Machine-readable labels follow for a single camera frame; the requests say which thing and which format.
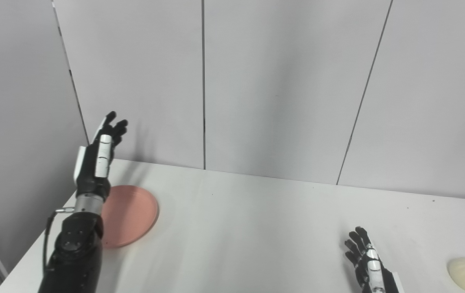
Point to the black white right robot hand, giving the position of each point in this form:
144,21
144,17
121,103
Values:
385,280

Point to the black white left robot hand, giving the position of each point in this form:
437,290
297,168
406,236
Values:
90,171

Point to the pink round plate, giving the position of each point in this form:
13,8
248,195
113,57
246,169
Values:
128,215

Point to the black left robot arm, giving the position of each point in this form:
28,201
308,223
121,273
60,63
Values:
75,252

